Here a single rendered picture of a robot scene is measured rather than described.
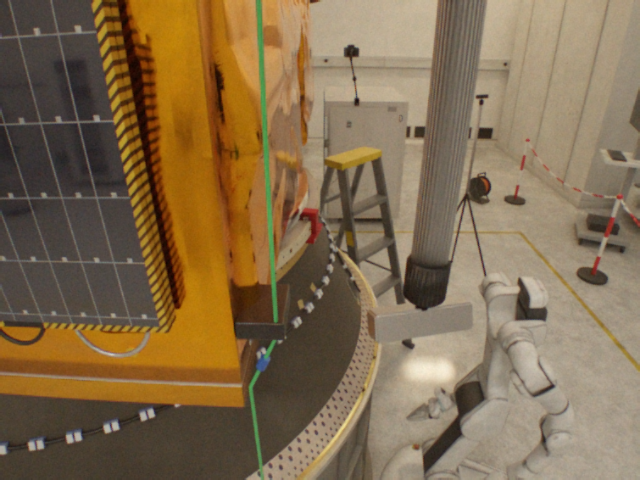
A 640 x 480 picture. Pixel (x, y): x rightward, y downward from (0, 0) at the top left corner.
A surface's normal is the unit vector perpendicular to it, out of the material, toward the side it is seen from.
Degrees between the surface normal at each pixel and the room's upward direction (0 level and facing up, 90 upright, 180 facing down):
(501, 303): 90
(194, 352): 99
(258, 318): 0
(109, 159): 90
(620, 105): 90
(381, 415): 0
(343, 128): 90
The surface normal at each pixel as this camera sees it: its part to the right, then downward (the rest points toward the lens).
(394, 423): 0.00, -0.88
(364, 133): 0.00, 0.47
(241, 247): 0.77, 0.30
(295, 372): 0.73, -0.18
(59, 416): 0.29, -0.02
